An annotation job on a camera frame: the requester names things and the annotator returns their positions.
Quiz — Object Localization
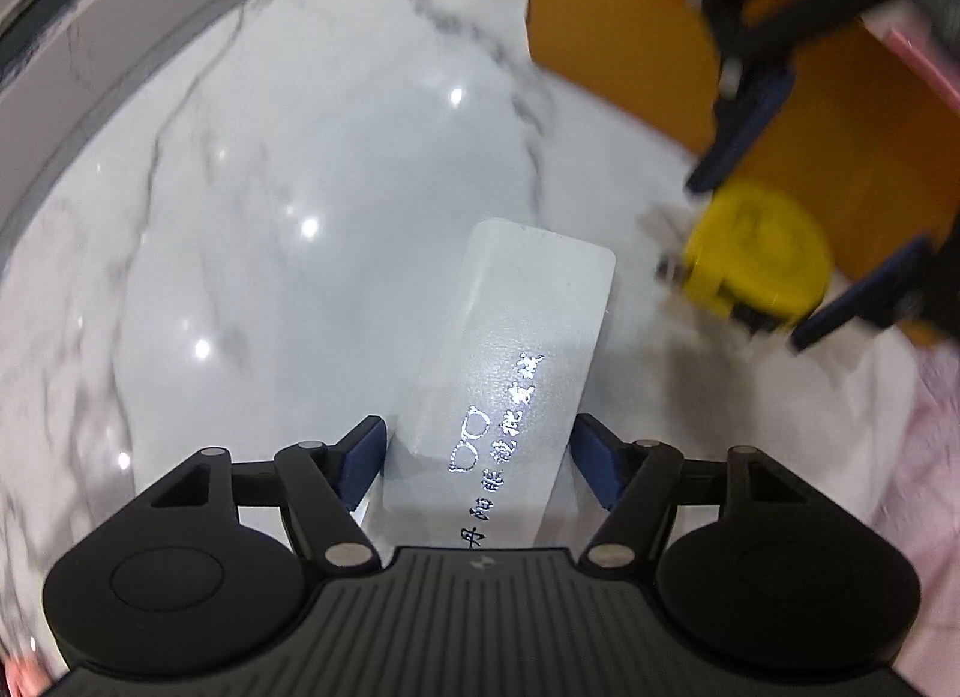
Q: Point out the long white box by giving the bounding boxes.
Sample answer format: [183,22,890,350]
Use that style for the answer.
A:
[370,219,617,549]

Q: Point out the yellow tape measure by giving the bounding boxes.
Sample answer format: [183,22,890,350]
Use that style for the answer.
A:
[656,181,833,333]

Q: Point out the large orange storage box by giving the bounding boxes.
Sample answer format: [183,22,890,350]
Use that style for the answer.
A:
[524,0,960,346]

